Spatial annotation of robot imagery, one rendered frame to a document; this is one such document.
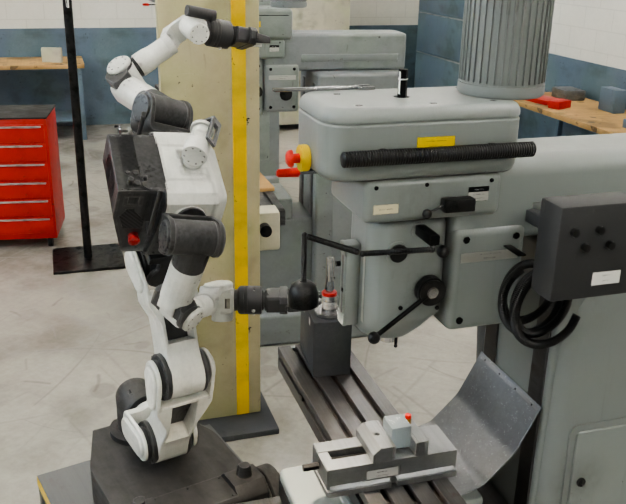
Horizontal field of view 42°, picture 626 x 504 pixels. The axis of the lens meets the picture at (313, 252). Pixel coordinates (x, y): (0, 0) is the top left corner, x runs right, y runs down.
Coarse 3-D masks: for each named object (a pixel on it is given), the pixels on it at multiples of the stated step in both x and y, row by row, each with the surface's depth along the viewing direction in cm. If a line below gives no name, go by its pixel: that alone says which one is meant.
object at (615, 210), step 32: (608, 192) 174; (544, 224) 170; (576, 224) 166; (608, 224) 168; (544, 256) 171; (576, 256) 169; (608, 256) 171; (544, 288) 172; (576, 288) 171; (608, 288) 174
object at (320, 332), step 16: (320, 304) 258; (304, 320) 262; (320, 320) 248; (336, 320) 248; (304, 336) 263; (320, 336) 248; (336, 336) 249; (304, 352) 265; (320, 352) 250; (336, 352) 251; (320, 368) 252; (336, 368) 253
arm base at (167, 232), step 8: (168, 216) 203; (176, 216) 207; (184, 216) 208; (192, 216) 209; (200, 216) 210; (208, 216) 212; (168, 224) 200; (216, 224) 206; (160, 232) 204; (168, 232) 199; (224, 232) 205; (160, 240) 204; (168, 240) 199; (224, 240) 205; (160, 248) 204; (168, 248) 200; (216, 256) 207
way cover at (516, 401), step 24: (480, 360) 236; (480, 384) 232; (504, 384) 223; (456, 408) 236; (480, 408) 228; (504, 408) 220; (528, 408) 212; (456, 432) 230; (480, 432) 224; (456, 456) 224; (480, 456) 218; (504, 456) 213; (456, 480) 216; (480, 480) 213
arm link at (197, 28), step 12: (192, 12) 250; (204, 12) 252; (216, 12) 254; (180, 24) 254; (192, 24) 248; (204, 24) 249; (216, 24) 254; (192, 36) 249; (204, 36) 250; (216, 36) 254
